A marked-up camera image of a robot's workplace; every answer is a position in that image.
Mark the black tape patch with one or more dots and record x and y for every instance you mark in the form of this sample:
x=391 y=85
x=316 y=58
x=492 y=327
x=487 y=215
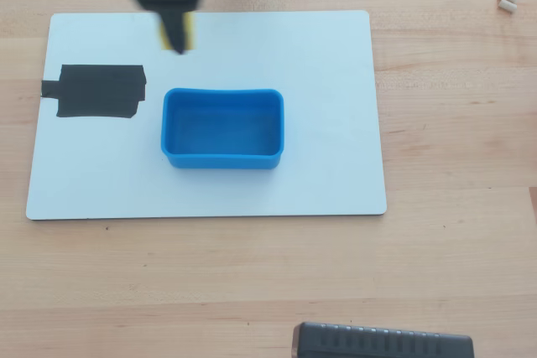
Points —
x=96 y=91

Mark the black ribbed device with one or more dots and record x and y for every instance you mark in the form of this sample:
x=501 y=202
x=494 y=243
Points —
x=382 y=343

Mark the white rectangular board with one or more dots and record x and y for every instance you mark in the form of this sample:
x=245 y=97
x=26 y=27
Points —
x=235 y=190

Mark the yellow cube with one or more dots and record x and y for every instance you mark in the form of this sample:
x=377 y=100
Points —
x=191 y=33

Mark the blue rectangular bin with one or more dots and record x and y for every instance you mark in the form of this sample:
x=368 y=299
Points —
x=222 y=129

